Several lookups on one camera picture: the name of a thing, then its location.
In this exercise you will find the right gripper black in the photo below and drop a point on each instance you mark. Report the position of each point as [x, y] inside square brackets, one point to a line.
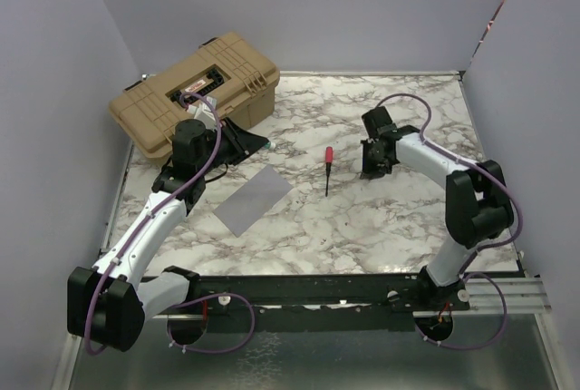
[369, 170]

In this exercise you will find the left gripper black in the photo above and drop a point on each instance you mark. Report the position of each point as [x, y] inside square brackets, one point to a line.
[243, 142]

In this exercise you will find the green white glue stick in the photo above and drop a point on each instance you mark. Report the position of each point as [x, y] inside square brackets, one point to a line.
[269, 146]

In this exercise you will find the grey envelope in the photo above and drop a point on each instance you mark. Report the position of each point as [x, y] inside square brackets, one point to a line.
[252, 201]

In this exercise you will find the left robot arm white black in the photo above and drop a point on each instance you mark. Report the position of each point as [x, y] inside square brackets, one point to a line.
[109, 303]

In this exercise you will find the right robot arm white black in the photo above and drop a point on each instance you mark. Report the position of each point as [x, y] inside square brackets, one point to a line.
[477, 206]

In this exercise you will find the tan plastic tool case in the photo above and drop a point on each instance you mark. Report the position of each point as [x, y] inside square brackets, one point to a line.
[226, 69]

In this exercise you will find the red handled screwdriver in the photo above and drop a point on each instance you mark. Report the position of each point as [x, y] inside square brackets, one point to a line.
[328, 160]

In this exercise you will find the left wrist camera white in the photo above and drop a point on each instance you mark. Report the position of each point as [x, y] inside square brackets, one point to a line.
[203, 113]

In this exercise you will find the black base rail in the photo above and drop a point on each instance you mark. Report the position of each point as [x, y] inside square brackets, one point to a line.
[320, 302]

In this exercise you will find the aluminium extrusion frame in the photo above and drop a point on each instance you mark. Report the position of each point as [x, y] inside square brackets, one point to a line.
[522, 296]

